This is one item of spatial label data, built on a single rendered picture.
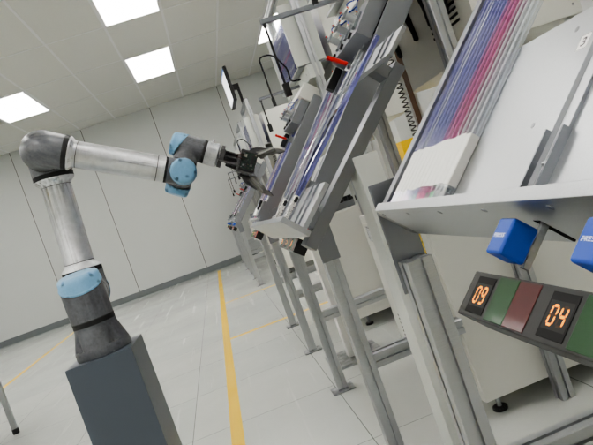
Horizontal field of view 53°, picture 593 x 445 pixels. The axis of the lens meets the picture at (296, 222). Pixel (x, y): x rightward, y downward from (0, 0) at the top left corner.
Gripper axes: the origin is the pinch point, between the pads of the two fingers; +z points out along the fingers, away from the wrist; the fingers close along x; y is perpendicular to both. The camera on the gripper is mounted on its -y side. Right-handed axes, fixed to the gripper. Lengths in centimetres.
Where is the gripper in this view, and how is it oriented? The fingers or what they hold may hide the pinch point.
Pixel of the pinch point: (279, 173)
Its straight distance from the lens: 192.1
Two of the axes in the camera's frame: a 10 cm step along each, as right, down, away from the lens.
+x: 2.6, -9.7, 0.5
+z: 9.6, 2.6, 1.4
